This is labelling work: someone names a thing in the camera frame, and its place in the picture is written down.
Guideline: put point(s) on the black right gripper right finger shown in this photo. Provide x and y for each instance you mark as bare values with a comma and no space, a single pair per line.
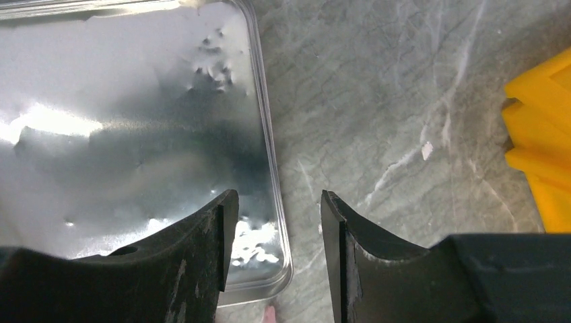
376,276

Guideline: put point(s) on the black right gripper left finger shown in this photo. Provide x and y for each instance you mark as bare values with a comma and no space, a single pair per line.
173,275

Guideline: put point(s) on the yellow plastic bin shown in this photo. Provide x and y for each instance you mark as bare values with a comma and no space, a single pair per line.
538,122

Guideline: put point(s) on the metal tweezers with pink grips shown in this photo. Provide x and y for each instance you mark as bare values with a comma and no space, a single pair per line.
269,315

